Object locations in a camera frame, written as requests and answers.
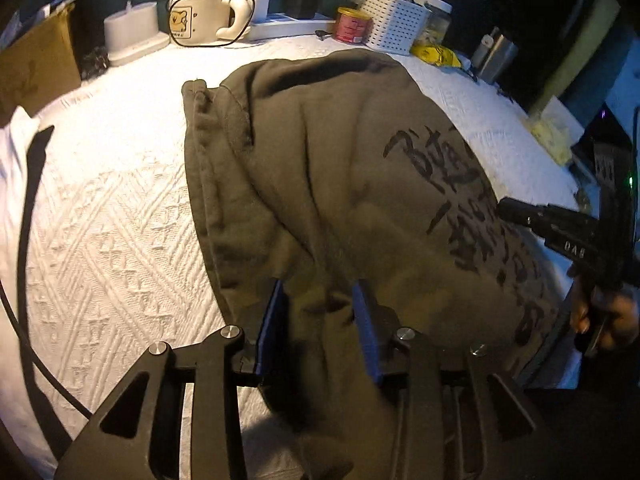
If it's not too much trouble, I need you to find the glass jar white lid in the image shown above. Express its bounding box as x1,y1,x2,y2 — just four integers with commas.
417,0,453,48

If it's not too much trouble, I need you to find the yellow patterned tissue box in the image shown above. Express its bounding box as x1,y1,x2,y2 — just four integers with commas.
530,97,576,166

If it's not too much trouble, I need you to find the red tin can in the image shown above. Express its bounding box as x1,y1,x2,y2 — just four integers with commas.
334,7,373,45

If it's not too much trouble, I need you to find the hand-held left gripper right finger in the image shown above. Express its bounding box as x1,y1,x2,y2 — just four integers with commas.
351,279,561,480

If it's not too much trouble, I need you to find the white desk lamp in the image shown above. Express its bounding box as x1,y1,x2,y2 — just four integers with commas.
102,0,173,67

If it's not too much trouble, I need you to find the white power strip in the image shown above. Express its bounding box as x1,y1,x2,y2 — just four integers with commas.
247,15,336,41

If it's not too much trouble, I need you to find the white perforated basket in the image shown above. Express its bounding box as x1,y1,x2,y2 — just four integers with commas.
357,0,432,55

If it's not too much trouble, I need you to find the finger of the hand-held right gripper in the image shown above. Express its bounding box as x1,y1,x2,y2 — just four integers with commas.
497,197,556,241

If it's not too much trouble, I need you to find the black power adapter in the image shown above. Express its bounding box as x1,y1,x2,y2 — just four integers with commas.
287,0,321,20

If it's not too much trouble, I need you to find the black cable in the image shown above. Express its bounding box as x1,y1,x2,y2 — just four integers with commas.
0,279,95,418

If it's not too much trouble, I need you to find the person's right hand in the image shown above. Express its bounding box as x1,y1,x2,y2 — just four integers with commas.
570,280,640,351

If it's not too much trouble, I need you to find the cream printed mug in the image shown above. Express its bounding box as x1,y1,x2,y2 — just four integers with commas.
167,0,256,43

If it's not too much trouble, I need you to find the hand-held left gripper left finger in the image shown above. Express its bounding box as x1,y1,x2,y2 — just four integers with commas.
54,279,288,480

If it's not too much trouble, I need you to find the white textured table cloth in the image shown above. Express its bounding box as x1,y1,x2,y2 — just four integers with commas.
0,25,581,480

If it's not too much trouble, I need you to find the yellow snack packet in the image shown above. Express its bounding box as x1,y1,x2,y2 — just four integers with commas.
411,42,462,68

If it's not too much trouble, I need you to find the steel tumbler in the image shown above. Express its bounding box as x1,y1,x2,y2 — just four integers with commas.
472,27,518,83

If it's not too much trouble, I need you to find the brown printed t-shirt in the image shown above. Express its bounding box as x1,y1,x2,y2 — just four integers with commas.
181,52,563,480

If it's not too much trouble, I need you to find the cardboard box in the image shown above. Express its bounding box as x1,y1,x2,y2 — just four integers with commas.
0,2,82,118

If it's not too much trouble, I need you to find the black electronic device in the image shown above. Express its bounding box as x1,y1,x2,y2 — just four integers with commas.
570,110,637,201

